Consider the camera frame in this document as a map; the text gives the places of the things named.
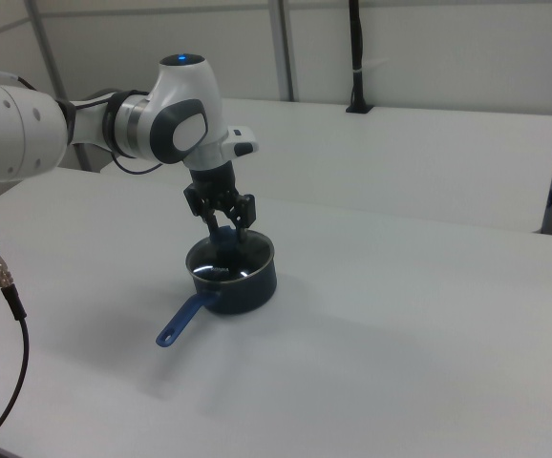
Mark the dark blue saucepan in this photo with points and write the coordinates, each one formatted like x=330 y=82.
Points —
x=247 y=292

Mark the glass lid with blue knob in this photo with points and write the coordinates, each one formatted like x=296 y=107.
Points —
x=219 y=271

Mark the white side table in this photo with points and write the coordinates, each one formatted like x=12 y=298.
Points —
x=400 y=157

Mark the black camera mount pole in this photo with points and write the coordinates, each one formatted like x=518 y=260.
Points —
x=356 y=57

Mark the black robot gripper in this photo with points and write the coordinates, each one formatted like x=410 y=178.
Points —
x=213 y=181

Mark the grey partition frame post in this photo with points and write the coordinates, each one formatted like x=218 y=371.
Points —
x=283 y=47

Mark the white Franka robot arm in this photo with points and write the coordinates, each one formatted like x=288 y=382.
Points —
x=13 y=133

